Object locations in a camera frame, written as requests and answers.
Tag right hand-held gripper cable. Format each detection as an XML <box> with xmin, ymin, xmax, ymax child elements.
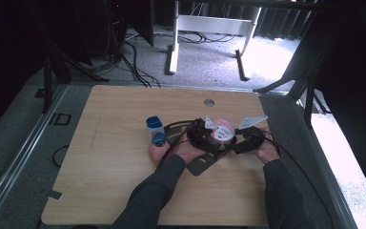
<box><xmin>262</xmin><ymin>135</ymin><xmax>336</xmax><ymax>229</ymax></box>

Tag person's right hand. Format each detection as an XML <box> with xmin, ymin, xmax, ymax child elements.
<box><xmin>247</xmin><ymin>126</ymin><xmax>282</xmax><ymax>165</ymax></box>

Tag person's left hand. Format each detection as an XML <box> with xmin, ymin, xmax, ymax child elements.
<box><xmin>171</xmin><ymin>138</ymin><xmax>208</xmax><ymax>165</ymax></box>

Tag left hand-held gripper cable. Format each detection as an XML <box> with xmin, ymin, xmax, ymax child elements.
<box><xmin>153</xmin><ymin>119</ymin><xmax>199</xmax><ymax>174</ymax></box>

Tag black floor cables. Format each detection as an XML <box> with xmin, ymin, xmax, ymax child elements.
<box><xmin>108</xmin><ymin>28</ymin><xmax>162</xmax><ymax>89</ymax></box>

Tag pink round jar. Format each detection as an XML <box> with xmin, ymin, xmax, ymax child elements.
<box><xmin>211</xmin><ymin>118</ymin><xmax>236</xmax><ymax>151</ymax></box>

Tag dark curtain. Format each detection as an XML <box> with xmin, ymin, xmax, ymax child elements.
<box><xmin>255</xmin><ymin>6</ymin><xmax>314</xmax><ymax>42</ymax></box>

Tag white desk frame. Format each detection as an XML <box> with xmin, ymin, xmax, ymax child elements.
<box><xmin>164</xmin><ymin>0</ymin><xmax>263</xmax><ymax>82</ymax></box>

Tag black metal stand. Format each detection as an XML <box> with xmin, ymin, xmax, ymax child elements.
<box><xmin>28</xmin><ymin>0</ymin><xmax>110</xmax><ymax>115</ymax></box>
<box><xmin>253</xmin><ymin>12</ymin><xmax>333</xmax><ymax>126</ymax></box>

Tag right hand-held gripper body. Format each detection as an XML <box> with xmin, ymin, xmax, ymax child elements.
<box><xmin>236</xmin><ymin>114</ymin><xmax>269</xmax><ymax>155</ymax></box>

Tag black cable loop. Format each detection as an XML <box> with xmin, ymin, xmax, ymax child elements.
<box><xmin>51</xmin><ymin>144</ymin><xmax>71</xmax><ymax>168</ymax></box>

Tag grey tape piece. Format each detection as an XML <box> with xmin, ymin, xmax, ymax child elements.
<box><xmin>40</xmin><ymin>188</ymin><xmax>64</xmax><ymax>201</ymax></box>

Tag white bottle with blue cap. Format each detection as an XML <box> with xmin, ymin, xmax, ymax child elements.
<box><xmin>145</xmin><ymin>115</ymin><xmax>166</xmax><ymax>144</ymax></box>

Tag black slotted corner shelf rack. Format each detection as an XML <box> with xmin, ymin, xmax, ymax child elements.
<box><xmin>163</xmin><ymin>119</ymin><xmax>236</xmax><ymax>177</ymax></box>

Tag hand-held gripper cable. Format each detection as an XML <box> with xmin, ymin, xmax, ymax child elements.
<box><xmin>262</xmin><ymin>135</ymin><xmax>336</xmax><ymax>229</ymax></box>
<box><xmin>153</xmin><ymin>119</ymin><xmax>199</xmax><ymax>174</ymax></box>

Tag black tape rectangle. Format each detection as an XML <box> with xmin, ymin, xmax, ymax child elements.
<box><xmin>48</xmin><ymin>112</ymin><xmax>72</xmax><ymax>126</ymax></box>

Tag aluminium floor rail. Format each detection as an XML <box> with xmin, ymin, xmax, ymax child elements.
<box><xmin>0</xmin><ymin>83</ymin><xmax>69</xmax><ymax>223</ymax></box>
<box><xmin>294</xmin><ymin>94</ymin><xmax>360</xmax><ymax>229</ymax></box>

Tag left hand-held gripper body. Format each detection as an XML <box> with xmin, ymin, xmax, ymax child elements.
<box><xmin>186</xmin><ymin>115</ymin><xmax>218</xmax><ymax>151</ymax></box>

